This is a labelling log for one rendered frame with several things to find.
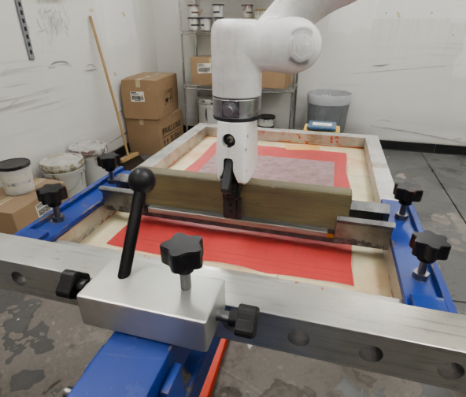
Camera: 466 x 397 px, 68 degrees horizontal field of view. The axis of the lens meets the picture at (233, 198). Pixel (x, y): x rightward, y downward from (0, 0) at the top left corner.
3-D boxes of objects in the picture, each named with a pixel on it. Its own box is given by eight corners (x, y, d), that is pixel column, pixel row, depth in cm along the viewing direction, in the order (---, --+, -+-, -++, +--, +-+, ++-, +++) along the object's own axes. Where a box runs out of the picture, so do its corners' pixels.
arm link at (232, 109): (253, 102, 48) (253, 123, 49) (265, 92, 55) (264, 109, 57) (202, 100, 49) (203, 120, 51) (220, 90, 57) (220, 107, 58)
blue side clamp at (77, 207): (123, 193, 81) (120, 165, 78) (143, 195, 80) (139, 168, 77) (24, 272, 56) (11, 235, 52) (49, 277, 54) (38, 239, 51)
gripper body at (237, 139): (253, 116, 49) (251, 189, 54) (266, 102, 57) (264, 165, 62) (202, 113, 50) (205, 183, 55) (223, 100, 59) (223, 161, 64)
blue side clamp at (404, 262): (375, 226, 68) (382, 194, 65) (402, 229, 67) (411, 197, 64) (397, 349, 42) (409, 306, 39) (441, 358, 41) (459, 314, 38)
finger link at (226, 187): (225, 178, 50) (230, 202, 55) (238, 142, 55) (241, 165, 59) (217, 177, 50) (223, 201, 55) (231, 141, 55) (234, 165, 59)
